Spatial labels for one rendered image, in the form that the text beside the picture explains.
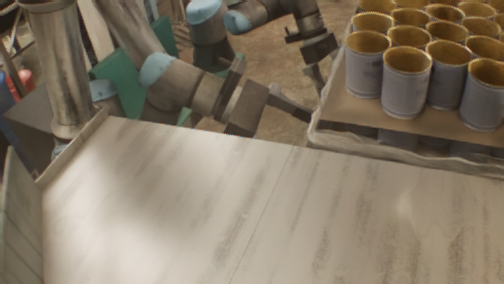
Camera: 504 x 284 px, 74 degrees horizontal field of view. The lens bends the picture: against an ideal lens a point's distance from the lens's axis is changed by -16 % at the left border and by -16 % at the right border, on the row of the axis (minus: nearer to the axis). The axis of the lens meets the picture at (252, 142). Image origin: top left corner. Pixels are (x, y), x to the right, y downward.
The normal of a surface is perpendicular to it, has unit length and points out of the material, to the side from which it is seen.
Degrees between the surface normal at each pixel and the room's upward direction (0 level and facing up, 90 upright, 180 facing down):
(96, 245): 0
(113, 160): 0
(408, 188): 0
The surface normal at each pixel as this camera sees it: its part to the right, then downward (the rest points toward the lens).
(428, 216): -0.13, -0.75
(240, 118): 0.36, -0.61
